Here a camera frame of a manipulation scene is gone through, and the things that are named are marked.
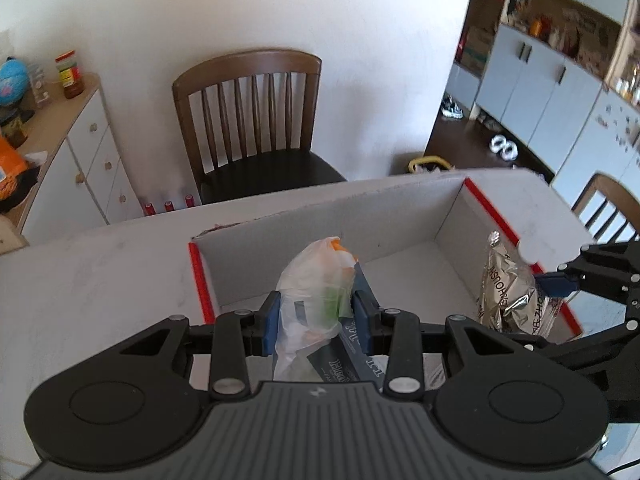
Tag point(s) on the red capped bottle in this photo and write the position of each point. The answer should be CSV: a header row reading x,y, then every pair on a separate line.
x,y
150,208
189,201
169,205

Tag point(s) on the wooden chair with slats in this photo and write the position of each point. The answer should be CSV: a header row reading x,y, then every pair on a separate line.
x,y
607,185

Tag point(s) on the silver foil snack bag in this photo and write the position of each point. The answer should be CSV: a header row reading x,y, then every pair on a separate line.
x,y
505,285

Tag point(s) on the dark wooden chair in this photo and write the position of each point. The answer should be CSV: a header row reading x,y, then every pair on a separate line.
x,y
250,65

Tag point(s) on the white plastic bag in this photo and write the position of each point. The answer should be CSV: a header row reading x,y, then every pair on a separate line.
x,y
310,280

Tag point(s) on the yellow rimmed basket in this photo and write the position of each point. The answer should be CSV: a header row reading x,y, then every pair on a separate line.
x,y
425,161

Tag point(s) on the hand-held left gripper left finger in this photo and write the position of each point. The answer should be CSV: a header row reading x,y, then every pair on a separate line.
x,y
270,322

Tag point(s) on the white drawer cabinet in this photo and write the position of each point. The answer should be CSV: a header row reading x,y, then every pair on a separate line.
x,y
90,160

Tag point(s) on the white slippers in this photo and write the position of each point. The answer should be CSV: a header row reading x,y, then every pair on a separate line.
x,y
502,146

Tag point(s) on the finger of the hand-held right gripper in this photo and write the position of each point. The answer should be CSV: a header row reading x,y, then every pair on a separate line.
x,y
555,284
590,352

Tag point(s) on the orange bottle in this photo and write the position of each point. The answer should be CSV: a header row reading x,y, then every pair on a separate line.
x,y
536,25

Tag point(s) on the white marble desktop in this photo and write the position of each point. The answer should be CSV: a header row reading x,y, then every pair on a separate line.
x,y
100,280

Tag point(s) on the dark blue packet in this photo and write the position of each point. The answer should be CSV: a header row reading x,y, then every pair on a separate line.
x,y
340,360

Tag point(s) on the orange snack bag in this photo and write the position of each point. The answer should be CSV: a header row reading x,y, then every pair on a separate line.
x,y
9,165

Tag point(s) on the grey blue wall cabinet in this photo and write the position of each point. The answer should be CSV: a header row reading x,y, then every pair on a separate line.
x,y
540,90

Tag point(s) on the grey shoes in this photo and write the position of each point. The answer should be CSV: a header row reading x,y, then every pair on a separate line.
x,y
487,121

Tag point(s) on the dark sneakers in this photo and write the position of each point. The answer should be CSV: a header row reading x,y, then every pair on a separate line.
x,y
452,108

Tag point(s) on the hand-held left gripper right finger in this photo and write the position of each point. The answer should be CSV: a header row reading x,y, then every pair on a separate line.
x,y
361,322

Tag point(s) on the cardboard box on shelf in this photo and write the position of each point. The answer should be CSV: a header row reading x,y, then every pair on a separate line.
x,y
475,50

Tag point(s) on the red cardboard box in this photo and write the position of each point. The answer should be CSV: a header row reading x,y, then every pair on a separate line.
x,y
400,220

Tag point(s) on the black cloth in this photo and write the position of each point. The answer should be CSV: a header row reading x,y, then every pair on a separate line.
x,y
22,185

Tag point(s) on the sauce jar with red lid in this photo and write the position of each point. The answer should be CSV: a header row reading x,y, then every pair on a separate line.
x,y
70,77

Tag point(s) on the clear acrylic frame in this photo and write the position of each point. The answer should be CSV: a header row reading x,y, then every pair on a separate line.
x,y
40,87

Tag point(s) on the blue globe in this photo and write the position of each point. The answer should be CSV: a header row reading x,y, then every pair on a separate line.
x,y
11,82

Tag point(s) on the dark jar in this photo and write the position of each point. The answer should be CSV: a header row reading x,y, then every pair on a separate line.
x,y
15,130

